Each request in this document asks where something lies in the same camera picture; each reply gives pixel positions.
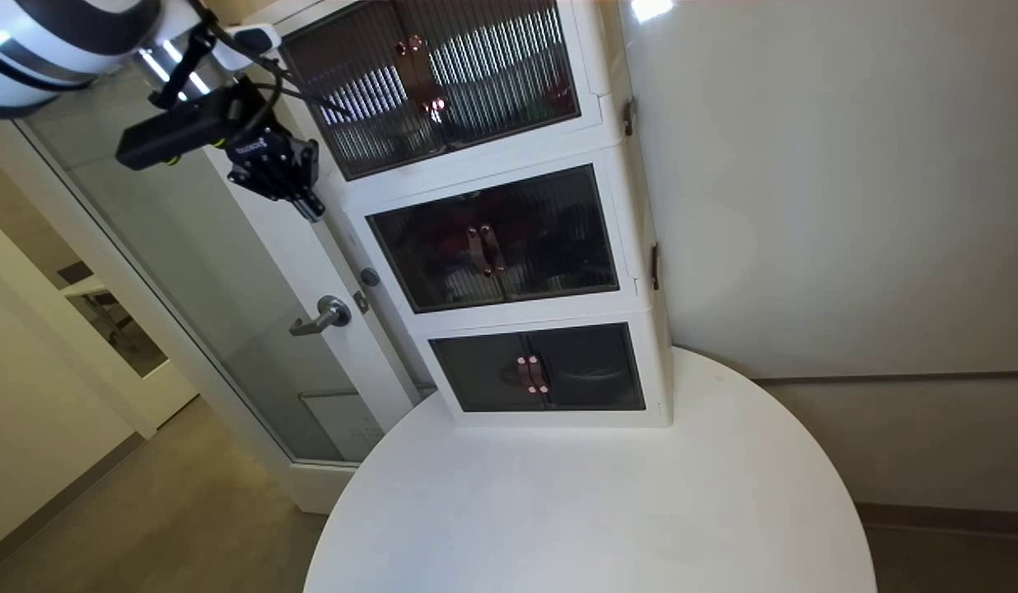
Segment silver door lever handle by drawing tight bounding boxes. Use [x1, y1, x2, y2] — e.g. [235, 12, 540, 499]
[287, 292, 356, 339]

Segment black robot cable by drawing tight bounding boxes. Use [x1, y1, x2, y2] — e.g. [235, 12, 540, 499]
[142, 0, 361, 126]

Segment white stacked plastic cabinet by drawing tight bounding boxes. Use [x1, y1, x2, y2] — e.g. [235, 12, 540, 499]
[248, 0, 674, 428]

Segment silver door lock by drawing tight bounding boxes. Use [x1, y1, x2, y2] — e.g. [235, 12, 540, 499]
[348, 264, 383, 316]

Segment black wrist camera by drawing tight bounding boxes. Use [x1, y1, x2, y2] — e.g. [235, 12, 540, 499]
[114, 79, 271, 175]

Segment white room door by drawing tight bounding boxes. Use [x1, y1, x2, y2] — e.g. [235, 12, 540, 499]
[203, 140, 426, 434]

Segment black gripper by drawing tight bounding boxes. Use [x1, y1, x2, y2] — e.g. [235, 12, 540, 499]
[223, 118, 329, 223]

